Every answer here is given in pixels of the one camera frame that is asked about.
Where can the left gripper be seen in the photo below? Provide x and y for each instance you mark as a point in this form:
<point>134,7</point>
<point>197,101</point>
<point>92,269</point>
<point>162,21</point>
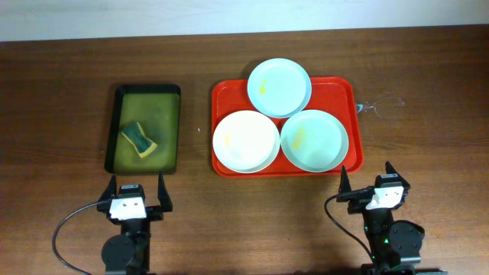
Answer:
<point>153,211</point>

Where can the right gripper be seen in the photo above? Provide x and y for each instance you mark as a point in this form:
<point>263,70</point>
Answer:
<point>356,201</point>

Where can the green and yellow sponge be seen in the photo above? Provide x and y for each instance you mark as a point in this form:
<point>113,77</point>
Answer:
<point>134,134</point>

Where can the light green plate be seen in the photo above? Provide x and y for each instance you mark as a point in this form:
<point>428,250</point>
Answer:
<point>314,141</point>

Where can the white plate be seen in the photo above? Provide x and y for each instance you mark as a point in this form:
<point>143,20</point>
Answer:
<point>246,141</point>

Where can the light blue plate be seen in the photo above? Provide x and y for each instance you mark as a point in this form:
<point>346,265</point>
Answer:
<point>279,88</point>

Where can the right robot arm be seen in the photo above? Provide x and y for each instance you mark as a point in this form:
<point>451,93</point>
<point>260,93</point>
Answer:
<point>394,246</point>

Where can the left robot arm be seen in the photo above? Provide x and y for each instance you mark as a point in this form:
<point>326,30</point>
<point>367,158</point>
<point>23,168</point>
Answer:
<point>129,251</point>

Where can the red plastic tray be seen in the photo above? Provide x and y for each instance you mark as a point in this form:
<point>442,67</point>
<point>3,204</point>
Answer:
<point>331,94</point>

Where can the black tray with green liquid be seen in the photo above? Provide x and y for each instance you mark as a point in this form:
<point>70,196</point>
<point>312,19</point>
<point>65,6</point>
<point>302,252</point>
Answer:
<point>156,107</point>

